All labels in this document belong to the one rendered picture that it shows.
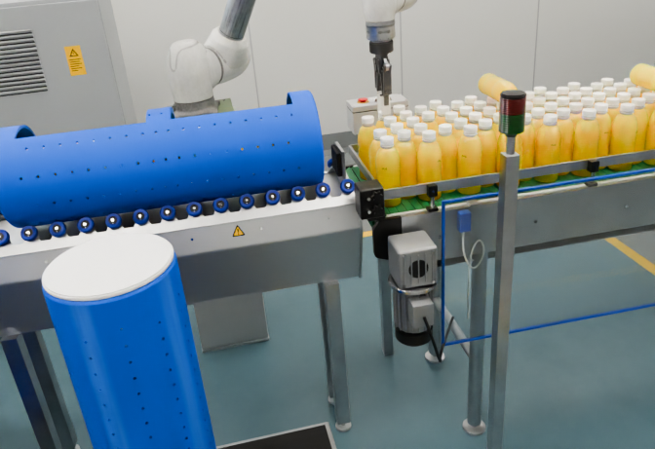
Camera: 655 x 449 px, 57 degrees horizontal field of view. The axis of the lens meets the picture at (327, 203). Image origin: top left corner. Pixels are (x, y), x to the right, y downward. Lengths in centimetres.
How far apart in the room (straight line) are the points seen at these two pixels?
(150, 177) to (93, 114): 175
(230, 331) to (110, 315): 147
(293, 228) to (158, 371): 61
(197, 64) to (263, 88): 236
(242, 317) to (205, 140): 120
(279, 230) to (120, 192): 45
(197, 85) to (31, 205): 86
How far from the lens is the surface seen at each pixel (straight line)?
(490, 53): 518
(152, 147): 169
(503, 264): 175
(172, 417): 150
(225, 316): 270
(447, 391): 249
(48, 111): 345
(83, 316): 133
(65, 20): 334
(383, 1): 187
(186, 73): 235
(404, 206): 179
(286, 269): 188
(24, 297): 194
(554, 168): 190
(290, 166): 170
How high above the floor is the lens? 167
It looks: 25 degrees down
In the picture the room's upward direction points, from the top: 5 degrees counter-clockwise
